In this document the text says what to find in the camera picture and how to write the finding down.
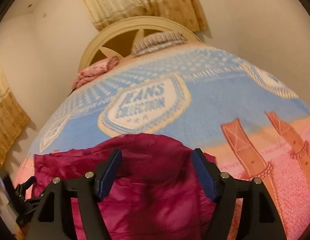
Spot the beige patterned side curtain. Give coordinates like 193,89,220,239
0,66,30,167

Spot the cream round wooden headboard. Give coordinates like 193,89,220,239
78,16,200,72

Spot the striped pillow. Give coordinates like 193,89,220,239
131,31,188,56

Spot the folded pink floral cloth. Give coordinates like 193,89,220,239
71,56,119,90

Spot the blue pink jeans-print blanket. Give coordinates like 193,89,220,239
15,42,310,239

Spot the magenta puffer jacket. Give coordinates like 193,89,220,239
32,134,215,239

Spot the beige patterned window curtain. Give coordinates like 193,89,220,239
81,0,209,32

